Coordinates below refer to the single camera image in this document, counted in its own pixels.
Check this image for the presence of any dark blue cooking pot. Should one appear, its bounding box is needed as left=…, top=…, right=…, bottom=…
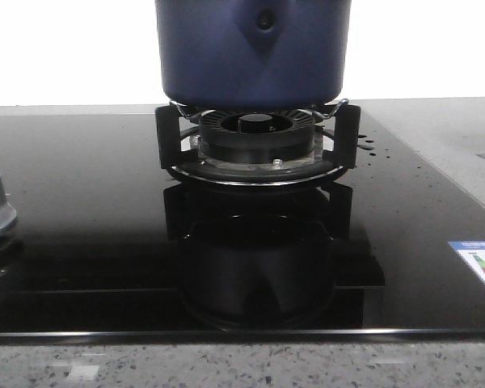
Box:
left=155, top=0, right=351, bottom=111

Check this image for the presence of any black gas burner head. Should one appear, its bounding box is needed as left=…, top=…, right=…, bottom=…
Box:
left=199, top=110, right=315, bottom=164

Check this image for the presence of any black pan support grate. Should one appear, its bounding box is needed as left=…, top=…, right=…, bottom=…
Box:
left=155, top=99, right=361, bottom=188

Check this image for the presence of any black glass gas cooktop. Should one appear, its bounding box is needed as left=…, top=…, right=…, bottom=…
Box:
left=0, top=112, right=485, bottom=344

